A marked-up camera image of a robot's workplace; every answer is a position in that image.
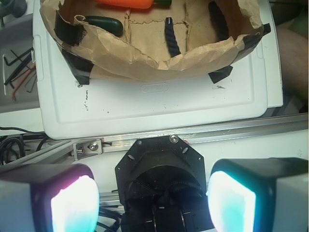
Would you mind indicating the orange hex key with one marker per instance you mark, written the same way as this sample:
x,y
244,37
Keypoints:
x,y
26,74

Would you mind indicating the dark green toy cucumber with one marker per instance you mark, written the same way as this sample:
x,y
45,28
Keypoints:
x,y
111,25

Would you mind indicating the orange toy carrot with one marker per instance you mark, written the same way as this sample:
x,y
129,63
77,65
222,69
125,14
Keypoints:
x,y
136,4

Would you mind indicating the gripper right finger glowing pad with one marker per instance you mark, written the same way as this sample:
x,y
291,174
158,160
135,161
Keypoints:
x,y
259,195

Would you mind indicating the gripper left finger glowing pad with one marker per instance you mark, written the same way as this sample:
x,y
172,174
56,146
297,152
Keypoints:
x,y
48,198

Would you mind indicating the aluminium frame rail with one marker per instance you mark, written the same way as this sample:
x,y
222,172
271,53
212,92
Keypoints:
x,y
266,137

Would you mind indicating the brown paper bag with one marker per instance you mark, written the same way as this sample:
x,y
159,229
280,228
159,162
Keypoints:
x,y
186,39

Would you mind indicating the silver angle bracket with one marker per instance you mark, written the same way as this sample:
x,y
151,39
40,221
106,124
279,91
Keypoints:
x,y
87,148

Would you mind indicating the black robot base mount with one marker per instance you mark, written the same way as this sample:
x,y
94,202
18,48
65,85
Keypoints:
x,y
161,184

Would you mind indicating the black hex key set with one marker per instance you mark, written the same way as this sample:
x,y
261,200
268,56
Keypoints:
x,y
23,59

